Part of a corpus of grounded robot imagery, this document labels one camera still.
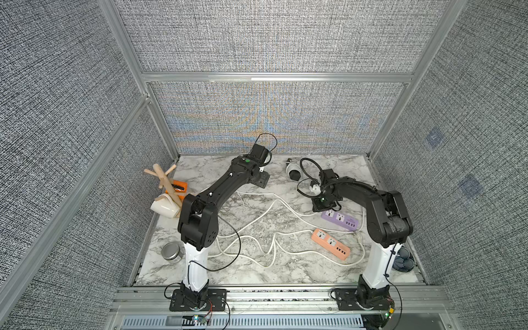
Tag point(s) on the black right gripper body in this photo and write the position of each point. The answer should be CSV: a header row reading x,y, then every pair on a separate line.
x,y
320,205

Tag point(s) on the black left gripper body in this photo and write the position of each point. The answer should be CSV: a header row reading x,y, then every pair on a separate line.
x,y
262,178

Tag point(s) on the black and white power strip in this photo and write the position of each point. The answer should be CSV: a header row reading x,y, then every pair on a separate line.
x,y
294,171

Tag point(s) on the pink power strip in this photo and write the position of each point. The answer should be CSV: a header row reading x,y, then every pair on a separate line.
x,y
330,244

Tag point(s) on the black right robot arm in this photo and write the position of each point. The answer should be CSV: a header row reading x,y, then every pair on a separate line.
x,y
387,221

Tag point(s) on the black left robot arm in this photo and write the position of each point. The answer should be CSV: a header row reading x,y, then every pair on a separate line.
x,y
199,219

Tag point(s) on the orange box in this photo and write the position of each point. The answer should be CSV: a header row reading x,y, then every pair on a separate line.
x,y
179,186

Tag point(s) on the dark blue bowl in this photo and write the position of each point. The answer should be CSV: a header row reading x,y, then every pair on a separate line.
x,y
404,260

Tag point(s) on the cream ceramic mug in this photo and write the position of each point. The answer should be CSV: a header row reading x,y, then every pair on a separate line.
x,y
165,206

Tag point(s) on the wooden mug tree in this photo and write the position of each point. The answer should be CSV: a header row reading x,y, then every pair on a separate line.
x,y
165,182

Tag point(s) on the metal tin can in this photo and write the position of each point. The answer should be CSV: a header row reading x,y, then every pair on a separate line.
x,y
171,252

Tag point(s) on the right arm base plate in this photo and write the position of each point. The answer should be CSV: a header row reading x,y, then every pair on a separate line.
x,y
363,299

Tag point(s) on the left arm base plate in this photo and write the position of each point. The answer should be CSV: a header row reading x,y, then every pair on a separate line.
x,y
184,300

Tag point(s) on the aluminium front rail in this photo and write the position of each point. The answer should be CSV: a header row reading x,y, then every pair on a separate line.
x,y
287,299

